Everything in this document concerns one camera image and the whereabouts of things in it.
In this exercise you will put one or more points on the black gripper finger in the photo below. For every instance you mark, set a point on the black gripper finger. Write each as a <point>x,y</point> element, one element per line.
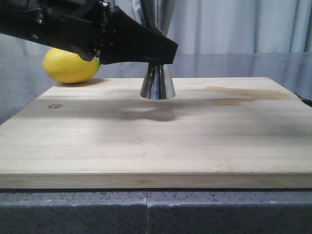
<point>126,40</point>

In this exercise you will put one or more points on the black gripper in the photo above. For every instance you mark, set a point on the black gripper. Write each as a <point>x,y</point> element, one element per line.
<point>71,25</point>

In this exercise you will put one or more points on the steel double jigger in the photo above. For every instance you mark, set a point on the steel double jigger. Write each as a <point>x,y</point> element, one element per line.
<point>158,83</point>

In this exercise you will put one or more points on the yellow lemon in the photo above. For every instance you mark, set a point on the yellow lemon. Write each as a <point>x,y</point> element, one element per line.
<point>69,68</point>

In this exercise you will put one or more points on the grey curtain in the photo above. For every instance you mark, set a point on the grey curtain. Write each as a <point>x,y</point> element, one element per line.
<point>242,26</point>

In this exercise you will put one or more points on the light wooden cutting board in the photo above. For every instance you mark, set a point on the light wooden cutting board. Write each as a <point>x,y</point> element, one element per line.
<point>216,133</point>

